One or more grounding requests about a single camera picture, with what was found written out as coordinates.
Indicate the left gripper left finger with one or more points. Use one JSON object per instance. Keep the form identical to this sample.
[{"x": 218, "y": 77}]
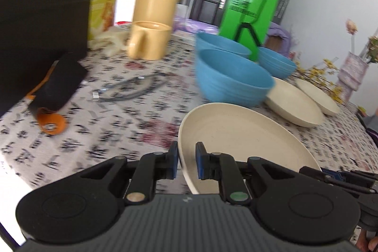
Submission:
[{"x": 144, "y": 174}]

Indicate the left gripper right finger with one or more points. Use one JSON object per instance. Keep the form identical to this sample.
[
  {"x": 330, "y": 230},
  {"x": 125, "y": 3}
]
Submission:
[{"x": 223, "y": 169}]

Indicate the cream plate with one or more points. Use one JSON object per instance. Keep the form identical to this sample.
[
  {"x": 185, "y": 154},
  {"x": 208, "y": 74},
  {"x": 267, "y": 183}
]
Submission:
[
  {"x": 241, "y": 133},
  {"x": 293, "y": 105},
  {"x": 326, "y": 104}
]

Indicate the blue bowl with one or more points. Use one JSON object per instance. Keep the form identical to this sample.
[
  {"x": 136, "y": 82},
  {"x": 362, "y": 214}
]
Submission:
[
  {"x": 276, "y": 64},
  {"x": 226, "y": 77},
  {"x": 213, "y": 41}
]

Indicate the person's right hand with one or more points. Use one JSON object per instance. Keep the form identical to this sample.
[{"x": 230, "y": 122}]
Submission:
[{"x": 366, "y": 245}]

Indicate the calligraphy print tablecloth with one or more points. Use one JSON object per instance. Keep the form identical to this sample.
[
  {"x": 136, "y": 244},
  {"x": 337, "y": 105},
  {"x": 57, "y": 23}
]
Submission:
[{"x": 96, "y": 131}]

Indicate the grey purple folded cloth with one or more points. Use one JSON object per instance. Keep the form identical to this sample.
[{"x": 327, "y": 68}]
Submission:
[{"x": 370, "y": 124}]

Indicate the black orange glasses case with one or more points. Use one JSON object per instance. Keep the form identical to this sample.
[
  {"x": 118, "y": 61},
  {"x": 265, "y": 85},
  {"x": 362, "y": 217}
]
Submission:
[{"x": 54, "y": 91}]

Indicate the yellow mug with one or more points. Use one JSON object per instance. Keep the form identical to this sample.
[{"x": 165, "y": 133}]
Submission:
[{"x": 148, "y": 40}]

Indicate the yellow flower branch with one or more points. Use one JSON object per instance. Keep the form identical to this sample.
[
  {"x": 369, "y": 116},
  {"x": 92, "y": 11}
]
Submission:
[{"x": 317, "y": 75}]

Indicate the pink textured vase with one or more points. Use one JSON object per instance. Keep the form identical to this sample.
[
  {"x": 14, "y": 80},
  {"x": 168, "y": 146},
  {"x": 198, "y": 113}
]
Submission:
[{"x": 350, "y": 75}]

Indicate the yellow-green snack box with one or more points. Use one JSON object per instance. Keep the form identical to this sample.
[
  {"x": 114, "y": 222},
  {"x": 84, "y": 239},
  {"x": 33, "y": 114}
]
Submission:
[{"x": 101, "y": 17}]

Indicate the purple jacket on chair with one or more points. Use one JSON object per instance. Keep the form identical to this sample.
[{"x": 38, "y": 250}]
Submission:
[{"x": 278, "y": 39}]

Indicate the green shopping bag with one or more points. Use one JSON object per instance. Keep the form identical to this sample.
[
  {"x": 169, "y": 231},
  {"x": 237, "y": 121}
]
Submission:
[{"x": 247, "y": 22}]

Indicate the black paper bag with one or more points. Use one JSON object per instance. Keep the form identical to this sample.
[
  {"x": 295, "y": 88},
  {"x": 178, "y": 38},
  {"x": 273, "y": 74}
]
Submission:
[{"x": 35, "y": 34}]

